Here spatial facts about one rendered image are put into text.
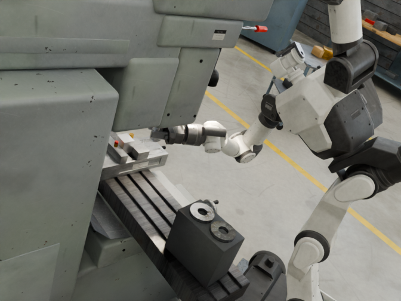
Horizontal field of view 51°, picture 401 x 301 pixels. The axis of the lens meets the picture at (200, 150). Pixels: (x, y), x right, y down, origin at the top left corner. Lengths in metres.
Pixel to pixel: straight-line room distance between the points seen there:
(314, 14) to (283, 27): 2.56
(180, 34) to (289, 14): 6.22
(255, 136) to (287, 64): 0.41
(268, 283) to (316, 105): 1.02
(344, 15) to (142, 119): 0.68
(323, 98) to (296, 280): 0.83
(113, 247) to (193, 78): 0.70
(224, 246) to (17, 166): 0.68
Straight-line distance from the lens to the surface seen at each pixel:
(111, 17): 1.12
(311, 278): 1.87
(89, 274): 1.72
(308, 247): 1.73
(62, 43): 1.09
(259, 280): 2.14
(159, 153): 1.90
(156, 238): 1.59
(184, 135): 1.62
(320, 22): 9.83
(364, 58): 1.42
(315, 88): 1.45
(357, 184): 1.56
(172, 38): 1.25
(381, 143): 1.58
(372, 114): 1.60
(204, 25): 1.31
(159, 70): 1.28
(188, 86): 1.42
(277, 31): 7.52
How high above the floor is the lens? 2.05
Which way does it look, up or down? 31 degrees down
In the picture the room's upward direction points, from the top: 21 degrees clockwise
